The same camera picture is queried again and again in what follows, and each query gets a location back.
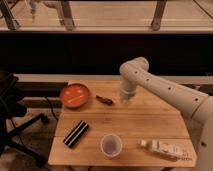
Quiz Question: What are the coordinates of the black floor cable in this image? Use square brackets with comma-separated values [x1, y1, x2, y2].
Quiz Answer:
[45, 96, 60, 122]

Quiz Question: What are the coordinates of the red chili pepper toy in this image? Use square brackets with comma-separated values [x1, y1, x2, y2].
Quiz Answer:
[96, 95, 114, 105]

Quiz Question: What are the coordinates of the wooden folding table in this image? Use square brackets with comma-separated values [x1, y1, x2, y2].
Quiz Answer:
[48, 79, 197, 168]

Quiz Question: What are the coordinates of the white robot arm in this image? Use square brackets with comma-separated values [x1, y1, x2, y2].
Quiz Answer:
[119, 57, 213, 171]

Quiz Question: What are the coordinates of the orange ceramic bowl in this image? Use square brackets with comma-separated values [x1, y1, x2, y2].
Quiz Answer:
[59, 83, 90, 108]

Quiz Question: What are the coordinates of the black office chair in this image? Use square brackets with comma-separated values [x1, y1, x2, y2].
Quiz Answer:
[0, 70, 49, 167]

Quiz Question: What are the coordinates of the black striped rectangular block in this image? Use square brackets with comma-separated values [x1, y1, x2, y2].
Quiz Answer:
[63, 120, 89, 148]

